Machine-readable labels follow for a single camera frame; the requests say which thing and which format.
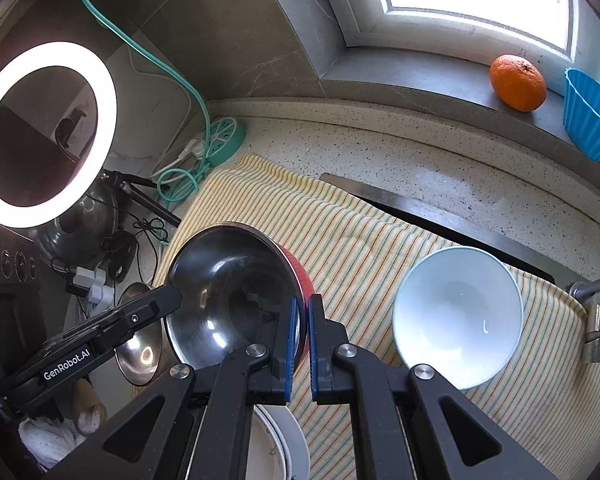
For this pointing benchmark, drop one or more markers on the steel pot lid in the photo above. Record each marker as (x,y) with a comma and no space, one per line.
(80,232)

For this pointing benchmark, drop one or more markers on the black tripod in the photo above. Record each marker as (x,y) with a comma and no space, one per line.
(145,200)

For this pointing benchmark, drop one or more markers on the white plug adapter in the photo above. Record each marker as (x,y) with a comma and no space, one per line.
(95,285)

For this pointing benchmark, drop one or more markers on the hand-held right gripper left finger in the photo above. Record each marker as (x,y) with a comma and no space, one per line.
(292,332)

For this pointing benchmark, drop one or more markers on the teal round socket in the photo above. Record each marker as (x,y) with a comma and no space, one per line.
(227,140)

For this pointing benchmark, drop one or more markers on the striped cloth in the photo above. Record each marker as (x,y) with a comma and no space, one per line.
(360,260)

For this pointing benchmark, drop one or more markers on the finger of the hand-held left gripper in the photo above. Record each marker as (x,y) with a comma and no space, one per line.
(140,317)

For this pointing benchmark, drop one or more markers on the white grey leaf plate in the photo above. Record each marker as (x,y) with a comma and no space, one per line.
(267,445)

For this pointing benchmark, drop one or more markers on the red steel bowl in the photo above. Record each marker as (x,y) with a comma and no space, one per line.
(220,280)

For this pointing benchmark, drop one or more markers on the person's left hand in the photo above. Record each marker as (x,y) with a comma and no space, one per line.
(55,440)

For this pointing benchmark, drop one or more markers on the wide pink floral plate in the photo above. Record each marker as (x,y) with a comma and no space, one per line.
(300,450)

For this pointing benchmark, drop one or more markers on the window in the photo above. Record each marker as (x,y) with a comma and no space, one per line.
(360,10)

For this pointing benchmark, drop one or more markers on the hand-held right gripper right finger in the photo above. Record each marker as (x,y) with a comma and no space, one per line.
(314,350)

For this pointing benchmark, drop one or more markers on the large stainless steel bowl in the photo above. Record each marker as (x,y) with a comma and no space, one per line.
(140,357)

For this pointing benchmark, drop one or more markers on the blue ribbed cup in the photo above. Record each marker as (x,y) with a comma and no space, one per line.
(592,115)

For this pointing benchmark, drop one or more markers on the orange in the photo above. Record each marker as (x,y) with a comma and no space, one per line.
(517,82)

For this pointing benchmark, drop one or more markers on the light blue bowl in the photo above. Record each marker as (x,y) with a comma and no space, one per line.
(455,310)

